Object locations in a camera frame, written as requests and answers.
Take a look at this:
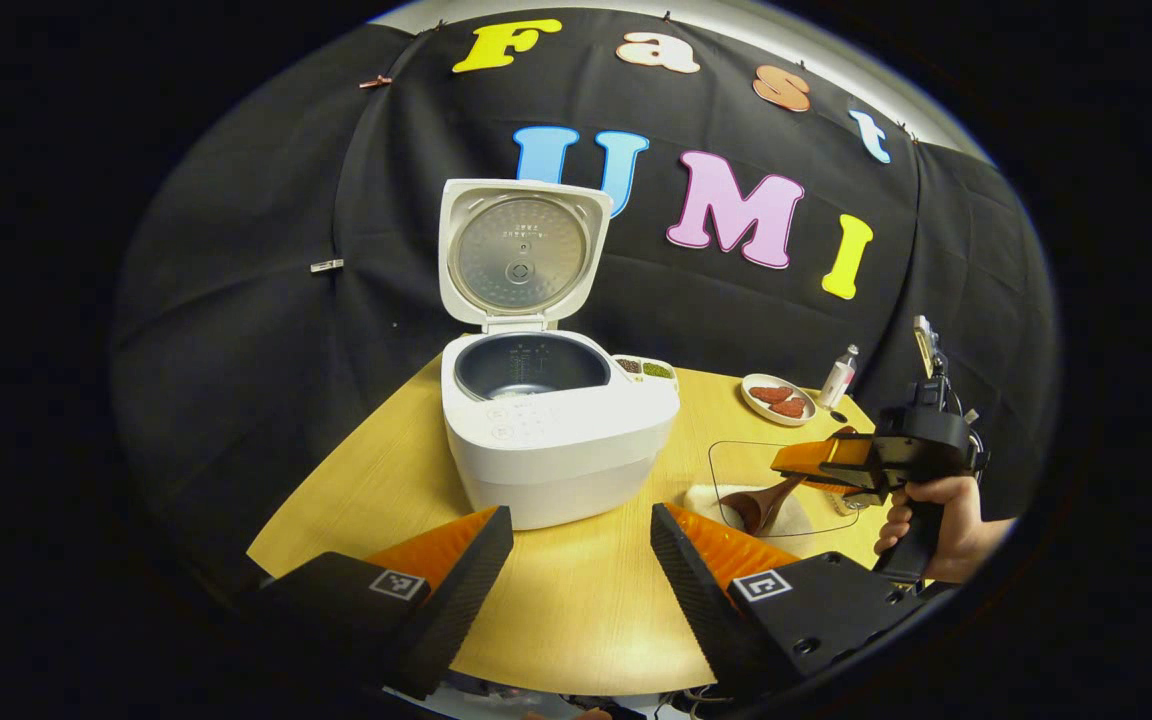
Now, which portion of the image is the clear container of white rice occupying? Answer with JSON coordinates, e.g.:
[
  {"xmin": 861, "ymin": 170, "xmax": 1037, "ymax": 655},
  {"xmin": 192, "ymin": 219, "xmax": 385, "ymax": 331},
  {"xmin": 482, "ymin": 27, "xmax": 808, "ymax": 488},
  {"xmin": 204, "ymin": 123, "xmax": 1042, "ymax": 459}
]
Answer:
[{"xmin": 708, "ymin": 440, "xmax": 882, "ymax": 541}]

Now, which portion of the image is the brown wooden spoon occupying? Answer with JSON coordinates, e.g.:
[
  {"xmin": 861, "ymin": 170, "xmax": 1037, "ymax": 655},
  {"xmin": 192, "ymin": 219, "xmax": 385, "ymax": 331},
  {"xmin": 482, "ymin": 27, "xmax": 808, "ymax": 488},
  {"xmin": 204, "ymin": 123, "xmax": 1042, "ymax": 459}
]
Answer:
[{"xmin": 718, "ymin": 428, "xmax": 862, "ymax": 536}]

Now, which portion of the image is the white rice cooker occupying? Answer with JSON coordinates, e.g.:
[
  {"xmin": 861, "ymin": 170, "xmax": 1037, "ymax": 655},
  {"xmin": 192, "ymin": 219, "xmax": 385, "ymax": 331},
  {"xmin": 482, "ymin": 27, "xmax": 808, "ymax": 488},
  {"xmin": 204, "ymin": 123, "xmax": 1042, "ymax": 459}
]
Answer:
[{"xmin": 438, "ymin": 178, "xmax": 681, "ymax": 531}]

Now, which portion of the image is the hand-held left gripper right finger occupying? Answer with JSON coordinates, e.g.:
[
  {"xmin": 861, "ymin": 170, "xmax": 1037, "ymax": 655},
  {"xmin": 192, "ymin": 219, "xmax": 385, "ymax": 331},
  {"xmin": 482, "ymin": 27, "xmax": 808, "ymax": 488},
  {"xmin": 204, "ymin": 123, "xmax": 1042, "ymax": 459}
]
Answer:
[{"xmin": 650, "ymin": 503, "xmax": 927, "ymax": 701}]

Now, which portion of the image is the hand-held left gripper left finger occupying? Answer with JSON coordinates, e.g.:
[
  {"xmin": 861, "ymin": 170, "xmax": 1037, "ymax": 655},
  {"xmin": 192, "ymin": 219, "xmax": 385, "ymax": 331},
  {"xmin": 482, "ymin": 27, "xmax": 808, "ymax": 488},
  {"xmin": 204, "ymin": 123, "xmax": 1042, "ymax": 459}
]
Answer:
[{"xmin": 254, "ymin": 506, "xmax": 515, "ymax": 701}]

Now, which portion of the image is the small clear bottle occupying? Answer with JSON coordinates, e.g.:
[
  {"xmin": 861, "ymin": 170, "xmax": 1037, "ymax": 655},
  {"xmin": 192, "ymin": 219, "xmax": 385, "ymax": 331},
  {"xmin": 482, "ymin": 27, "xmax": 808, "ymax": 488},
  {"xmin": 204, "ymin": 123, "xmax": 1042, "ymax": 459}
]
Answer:
[{"xmin": 817, "ymin": 345, "xmax": 861, "ymax": 411}]

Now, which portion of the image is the white round plate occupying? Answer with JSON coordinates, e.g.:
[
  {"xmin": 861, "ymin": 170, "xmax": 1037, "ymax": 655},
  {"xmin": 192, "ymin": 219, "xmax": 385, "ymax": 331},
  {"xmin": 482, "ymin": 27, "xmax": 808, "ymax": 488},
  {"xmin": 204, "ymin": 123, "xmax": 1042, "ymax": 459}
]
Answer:
[{"xmin": 740, "ymin": 373, "xmax": 818, "ymax": 428}]

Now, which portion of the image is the white divided bean dish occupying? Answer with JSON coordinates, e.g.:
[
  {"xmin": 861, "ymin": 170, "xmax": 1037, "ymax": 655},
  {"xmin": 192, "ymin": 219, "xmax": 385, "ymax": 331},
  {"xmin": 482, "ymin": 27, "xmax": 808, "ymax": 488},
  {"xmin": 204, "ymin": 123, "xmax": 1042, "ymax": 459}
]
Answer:
[{"xmin": 612, "ymin": 354, "xmax": 679, "ymax": 386}]

